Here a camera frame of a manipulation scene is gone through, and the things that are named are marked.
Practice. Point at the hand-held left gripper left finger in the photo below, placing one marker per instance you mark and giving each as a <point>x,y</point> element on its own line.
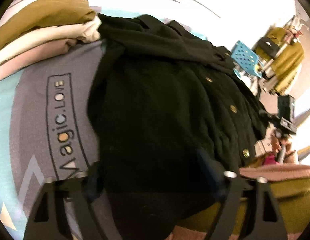
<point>94,182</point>

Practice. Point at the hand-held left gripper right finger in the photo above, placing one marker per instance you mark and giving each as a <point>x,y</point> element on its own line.
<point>210,172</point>

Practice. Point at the black cardigan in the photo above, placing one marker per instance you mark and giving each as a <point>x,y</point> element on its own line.
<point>157,105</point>

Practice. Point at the person's right hand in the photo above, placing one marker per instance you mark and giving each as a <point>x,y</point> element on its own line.
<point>276,146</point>

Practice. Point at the olive hanging garment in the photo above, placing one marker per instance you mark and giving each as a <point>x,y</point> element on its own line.
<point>289,62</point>

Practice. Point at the black bag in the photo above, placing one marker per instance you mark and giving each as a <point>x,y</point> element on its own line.
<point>267,45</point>

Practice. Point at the blue plastic storage rack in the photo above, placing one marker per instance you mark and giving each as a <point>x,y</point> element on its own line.
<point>243,56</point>

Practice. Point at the person's olive pink knit sweater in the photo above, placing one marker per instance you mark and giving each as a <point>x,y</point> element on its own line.
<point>290,200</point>

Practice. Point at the printed teal grey bed sheet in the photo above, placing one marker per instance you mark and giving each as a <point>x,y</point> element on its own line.
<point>32,117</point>

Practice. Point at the folded pink garment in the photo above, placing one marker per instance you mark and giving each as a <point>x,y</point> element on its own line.
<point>24,60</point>

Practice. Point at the folded cream garment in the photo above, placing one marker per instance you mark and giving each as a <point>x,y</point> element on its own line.
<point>44,40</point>

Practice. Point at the folded olive garment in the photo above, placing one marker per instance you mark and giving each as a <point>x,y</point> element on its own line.
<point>44,15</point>

